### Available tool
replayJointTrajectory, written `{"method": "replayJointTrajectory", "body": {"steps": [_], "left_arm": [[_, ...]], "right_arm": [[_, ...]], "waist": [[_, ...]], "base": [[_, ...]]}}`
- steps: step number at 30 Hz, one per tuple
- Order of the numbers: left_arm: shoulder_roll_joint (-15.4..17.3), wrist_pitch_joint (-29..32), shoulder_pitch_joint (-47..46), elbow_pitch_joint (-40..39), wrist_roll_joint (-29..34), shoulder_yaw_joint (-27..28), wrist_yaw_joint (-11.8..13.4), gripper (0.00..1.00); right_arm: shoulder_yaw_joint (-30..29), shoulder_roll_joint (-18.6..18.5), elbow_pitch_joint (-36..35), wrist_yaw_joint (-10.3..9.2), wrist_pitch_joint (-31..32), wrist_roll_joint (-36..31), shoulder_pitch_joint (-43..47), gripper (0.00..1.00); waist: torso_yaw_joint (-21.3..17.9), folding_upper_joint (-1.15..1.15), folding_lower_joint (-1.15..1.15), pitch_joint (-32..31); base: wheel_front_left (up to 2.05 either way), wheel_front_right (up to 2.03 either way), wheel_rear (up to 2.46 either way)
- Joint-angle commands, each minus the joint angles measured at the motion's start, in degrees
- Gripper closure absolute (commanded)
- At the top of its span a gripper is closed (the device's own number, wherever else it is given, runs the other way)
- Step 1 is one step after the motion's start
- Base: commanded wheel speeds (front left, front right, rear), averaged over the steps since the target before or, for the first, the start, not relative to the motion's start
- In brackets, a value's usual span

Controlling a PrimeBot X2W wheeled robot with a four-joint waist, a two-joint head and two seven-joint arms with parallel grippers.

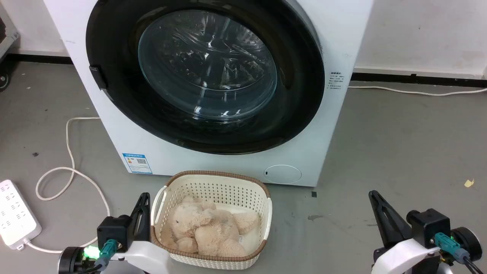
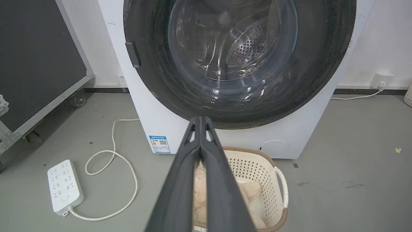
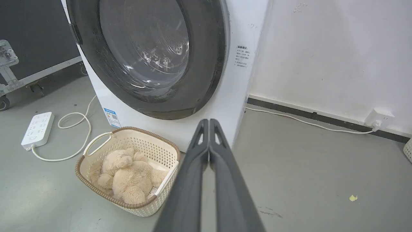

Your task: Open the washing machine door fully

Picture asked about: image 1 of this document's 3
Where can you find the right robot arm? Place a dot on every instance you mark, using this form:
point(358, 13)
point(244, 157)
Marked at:
point(468, 243)

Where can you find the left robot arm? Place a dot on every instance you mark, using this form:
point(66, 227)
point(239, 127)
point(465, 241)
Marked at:
point(70, 260)

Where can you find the round white filter hatch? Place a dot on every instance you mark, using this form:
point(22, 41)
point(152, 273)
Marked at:
point(282, 174)

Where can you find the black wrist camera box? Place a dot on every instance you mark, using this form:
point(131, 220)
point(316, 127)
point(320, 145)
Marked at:
point(428, 228)
point(113, 233)

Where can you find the beige teddy bear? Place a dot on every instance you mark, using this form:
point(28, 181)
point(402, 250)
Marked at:
point(207, 232)

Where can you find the grey wheeled cart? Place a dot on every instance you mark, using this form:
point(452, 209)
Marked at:
point(7, 38)

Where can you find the blue energy label sticker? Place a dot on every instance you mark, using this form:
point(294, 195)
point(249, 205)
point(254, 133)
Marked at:
point(137, 163)

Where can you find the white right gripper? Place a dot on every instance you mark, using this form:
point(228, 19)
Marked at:
point(407, 258)

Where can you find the round black glass washer door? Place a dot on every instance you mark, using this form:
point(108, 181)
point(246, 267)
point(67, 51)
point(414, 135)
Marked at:
point(114, 49)

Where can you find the small text sticker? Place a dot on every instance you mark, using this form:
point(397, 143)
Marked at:
point(335, 80)

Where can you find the yellow paper scrap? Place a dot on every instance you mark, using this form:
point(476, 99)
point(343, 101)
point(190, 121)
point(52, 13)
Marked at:
point(469, 183)

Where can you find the white power strip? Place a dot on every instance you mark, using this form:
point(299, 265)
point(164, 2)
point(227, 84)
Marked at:
point(15, 217)

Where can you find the white front-load washing machine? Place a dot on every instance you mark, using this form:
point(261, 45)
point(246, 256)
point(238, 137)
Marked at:
point(114, 129)

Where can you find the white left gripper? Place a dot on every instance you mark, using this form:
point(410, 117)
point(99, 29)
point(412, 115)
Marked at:
point(148, 258)

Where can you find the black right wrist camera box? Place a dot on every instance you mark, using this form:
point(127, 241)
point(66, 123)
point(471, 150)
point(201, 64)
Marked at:
point(428, 228)

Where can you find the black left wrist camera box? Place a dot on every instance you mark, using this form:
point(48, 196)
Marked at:
point(113, 233)

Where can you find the cream perforated laundry basket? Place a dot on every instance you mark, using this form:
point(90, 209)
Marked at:
point(213, 188)

